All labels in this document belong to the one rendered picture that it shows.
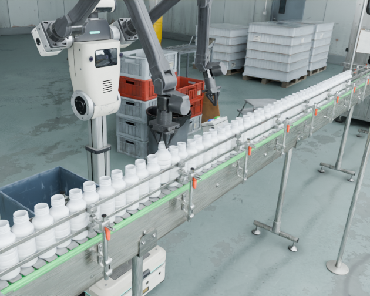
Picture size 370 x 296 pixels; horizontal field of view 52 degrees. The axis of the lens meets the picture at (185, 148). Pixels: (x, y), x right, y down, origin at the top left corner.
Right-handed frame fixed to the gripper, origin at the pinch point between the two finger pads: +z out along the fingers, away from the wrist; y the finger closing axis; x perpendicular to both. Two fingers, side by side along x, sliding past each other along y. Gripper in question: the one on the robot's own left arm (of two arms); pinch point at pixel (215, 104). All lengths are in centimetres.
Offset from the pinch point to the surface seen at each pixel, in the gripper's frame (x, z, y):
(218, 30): 353, -102, 571
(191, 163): -17, 18, -50
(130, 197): -16, 19, -86
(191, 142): -19, 9, -49
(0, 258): -17, 17, -133
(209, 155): -17.2, 18.3, -37.0
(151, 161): -18, 10, -74
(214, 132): -18.2, 9.3, -31.1
